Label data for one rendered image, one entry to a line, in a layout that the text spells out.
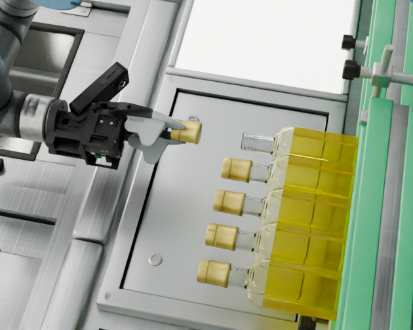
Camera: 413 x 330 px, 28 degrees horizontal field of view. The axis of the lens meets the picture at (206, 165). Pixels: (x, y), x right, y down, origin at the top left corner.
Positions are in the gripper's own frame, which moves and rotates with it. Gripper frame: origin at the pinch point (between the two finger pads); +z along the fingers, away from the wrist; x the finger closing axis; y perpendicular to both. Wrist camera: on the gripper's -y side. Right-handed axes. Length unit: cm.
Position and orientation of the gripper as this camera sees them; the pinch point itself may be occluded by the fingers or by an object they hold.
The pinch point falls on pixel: (178, 129)
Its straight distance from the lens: 130.4
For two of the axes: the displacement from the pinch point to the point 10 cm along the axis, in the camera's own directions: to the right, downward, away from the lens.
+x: -0.2, -4.7, -8.8
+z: 9.8, 1.6, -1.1
